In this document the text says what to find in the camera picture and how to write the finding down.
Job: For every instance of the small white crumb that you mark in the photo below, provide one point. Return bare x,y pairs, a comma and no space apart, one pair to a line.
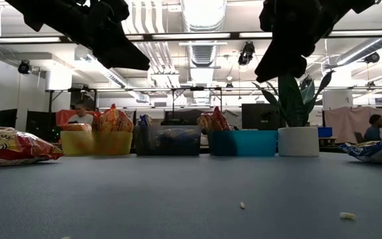
242,205

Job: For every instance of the beige cloth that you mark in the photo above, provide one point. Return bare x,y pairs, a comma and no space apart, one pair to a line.
343,121

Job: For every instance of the black monitor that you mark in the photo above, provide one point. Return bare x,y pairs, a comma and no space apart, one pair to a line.
7,119
260,116

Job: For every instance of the black panel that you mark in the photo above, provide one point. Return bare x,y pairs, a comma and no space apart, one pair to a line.
40,124

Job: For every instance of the white plant pot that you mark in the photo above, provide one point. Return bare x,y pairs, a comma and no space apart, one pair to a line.
298,141

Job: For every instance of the long pale crumb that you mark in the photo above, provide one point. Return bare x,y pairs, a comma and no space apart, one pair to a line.
347,216

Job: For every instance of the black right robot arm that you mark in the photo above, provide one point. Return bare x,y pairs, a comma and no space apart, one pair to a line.
363,5

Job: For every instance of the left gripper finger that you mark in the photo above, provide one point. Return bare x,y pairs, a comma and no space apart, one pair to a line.
118,49
128,67

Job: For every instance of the grey translucent bin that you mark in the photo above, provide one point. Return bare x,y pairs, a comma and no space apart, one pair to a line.
144,146

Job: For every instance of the teal plastic bin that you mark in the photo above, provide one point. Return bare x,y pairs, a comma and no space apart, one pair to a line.
244,142

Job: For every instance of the black ceiling spotlight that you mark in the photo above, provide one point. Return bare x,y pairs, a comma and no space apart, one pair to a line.
372,58
24,67

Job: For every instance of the blue box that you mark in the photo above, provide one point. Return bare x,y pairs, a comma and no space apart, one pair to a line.
325,132

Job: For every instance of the wide black screen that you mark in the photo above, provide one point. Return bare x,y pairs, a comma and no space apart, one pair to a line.
184,117

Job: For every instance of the green snake plant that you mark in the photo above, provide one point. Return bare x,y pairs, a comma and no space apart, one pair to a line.
292,106

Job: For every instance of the person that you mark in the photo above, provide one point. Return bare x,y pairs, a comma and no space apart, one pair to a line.
80,116
375,129

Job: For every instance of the yellow plastic bin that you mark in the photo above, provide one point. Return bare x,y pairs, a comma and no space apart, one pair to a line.
78,142

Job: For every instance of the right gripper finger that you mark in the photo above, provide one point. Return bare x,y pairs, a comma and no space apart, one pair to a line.
274,63
299,63

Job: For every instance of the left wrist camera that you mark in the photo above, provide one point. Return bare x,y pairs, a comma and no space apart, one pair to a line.
109,10

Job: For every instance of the black overhead camera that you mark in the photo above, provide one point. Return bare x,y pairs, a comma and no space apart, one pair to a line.
246,53

